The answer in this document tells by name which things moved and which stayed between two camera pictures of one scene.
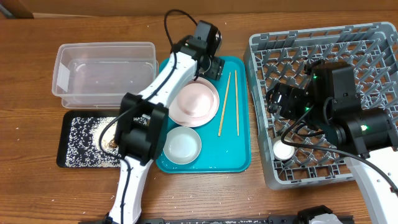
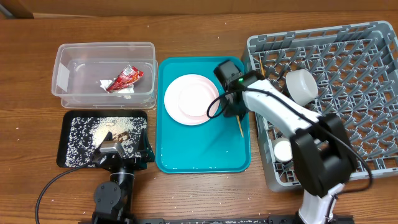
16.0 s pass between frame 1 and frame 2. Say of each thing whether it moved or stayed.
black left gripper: moved
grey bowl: moved
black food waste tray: stayed
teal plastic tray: stayed
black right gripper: moved
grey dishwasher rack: stayed
